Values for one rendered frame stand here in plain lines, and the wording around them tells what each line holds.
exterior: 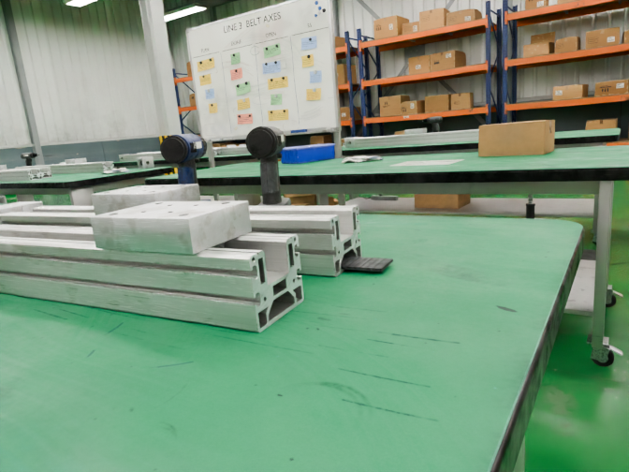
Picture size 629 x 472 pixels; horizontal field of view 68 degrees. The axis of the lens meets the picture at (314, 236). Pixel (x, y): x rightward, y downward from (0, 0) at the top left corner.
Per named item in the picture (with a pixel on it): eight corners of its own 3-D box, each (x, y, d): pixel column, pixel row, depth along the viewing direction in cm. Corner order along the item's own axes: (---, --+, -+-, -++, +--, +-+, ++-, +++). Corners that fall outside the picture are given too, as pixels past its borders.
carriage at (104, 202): (97, 230, 87) (90, 194, 85) (143, 218, 96) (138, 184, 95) (160, 232, 79) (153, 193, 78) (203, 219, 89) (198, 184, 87)
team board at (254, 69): (199, 245, 447) (168, 25, 403) (235, 233, 487) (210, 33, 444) (335, 258, 364) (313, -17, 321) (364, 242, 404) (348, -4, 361)
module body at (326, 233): (8, 252, 104) (-1, 213, 102) (51, 241, 112) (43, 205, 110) (334, 277, 66) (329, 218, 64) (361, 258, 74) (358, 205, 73)
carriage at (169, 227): (99, 269, 59) (89, 216, 57) (164, 246, 68) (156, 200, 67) (197, 278, 51) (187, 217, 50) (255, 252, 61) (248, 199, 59)
